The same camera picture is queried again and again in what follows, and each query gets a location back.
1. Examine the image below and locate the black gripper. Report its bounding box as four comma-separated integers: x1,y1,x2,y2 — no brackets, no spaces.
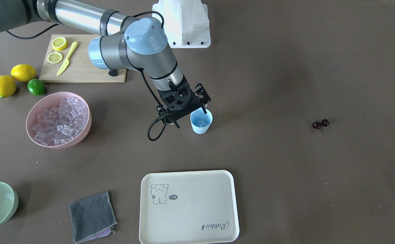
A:
157,77,211,128

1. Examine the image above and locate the clear ice cube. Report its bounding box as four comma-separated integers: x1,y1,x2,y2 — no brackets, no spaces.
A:
196,118,208,128

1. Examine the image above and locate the dark red cherry pair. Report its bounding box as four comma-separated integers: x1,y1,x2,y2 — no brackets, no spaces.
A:
312,119,329,135

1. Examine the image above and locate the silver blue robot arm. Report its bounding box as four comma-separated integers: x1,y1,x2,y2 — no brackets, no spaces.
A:
0,0,211,124

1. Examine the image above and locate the light blue plastic cup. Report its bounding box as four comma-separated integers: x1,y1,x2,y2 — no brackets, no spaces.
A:
190,108,213,134

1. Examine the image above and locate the pink bowl of ice cubes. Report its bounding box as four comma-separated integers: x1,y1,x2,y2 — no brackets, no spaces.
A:
26,92,92,149

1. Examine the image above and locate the cream rectangular tray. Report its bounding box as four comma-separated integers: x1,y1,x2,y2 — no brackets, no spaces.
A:
139,170,240,244

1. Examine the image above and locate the wooden cutting board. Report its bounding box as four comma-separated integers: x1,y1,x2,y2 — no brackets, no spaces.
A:
39,34,128,82

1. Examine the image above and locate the yellow plastic knife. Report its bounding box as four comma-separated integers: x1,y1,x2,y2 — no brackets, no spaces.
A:
56,41,79,76

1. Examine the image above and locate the grey folded cloth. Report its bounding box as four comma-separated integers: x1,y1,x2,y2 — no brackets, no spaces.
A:
69,191,117,244

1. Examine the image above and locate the lemon slice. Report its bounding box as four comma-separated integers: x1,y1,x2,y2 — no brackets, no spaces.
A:
47,52,63,64
51,37,68,51

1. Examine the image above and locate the green lime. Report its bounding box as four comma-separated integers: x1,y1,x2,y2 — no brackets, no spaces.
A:
27,78,45,96

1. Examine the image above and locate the yellow lemon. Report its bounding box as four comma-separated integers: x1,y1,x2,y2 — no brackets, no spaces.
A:
0,75,17,98
11,64,37,82

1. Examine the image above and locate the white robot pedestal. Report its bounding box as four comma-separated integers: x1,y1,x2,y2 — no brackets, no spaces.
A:
152,0,211,48

